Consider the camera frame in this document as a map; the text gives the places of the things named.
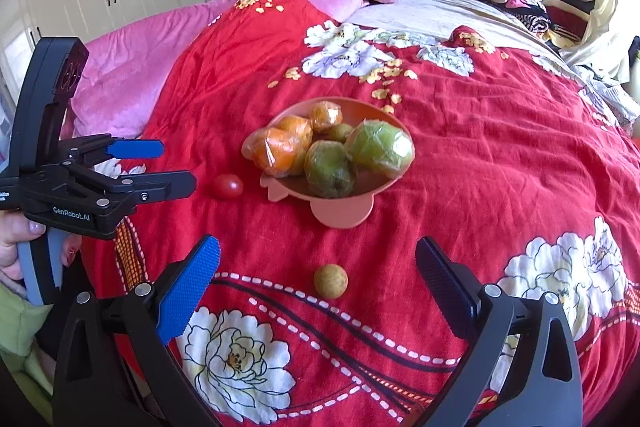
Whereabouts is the red floral blanket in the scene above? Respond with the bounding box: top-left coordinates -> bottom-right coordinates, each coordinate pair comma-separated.
80,0 -> 640,427

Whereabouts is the pink quilt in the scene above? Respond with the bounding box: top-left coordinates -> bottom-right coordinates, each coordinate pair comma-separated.
70,0 -> 366,140

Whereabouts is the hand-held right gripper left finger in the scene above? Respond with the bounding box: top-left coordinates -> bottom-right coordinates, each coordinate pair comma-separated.
52,234 -> 221,427

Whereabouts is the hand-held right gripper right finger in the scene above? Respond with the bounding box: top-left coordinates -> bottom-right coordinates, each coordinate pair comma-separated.
415,235 -> 583,427

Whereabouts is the red cherry tomato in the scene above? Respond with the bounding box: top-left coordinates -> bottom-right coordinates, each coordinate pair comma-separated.
212,174 -> 244,200

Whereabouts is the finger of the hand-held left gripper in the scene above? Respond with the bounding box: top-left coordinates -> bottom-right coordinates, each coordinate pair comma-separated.
70,170 -> 197,212
59,133 -> 166,168

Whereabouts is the cream curtain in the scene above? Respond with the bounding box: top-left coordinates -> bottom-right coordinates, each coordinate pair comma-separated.
560,0 -> 640,82

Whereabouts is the small wrapped orange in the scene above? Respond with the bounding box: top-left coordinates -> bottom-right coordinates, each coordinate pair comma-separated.
307,101 -> 344,132

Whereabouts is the large orange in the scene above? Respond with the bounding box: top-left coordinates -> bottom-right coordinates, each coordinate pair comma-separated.
276,114 -> 314,148
248,127 -> 307,178

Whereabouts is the pink plastic bowl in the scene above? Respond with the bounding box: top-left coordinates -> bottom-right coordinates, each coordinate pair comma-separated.
241,97 -> 416,228

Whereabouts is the green citrus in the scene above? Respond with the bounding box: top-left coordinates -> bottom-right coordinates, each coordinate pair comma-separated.
345,119 -> 416,180
304,140 -> 358,198

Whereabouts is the person's left hand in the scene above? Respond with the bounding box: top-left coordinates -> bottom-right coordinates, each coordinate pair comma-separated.
0,209 -> 81,283

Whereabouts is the beige bed sheet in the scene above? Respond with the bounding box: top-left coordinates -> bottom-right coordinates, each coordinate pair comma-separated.
345,0 -> 566,52

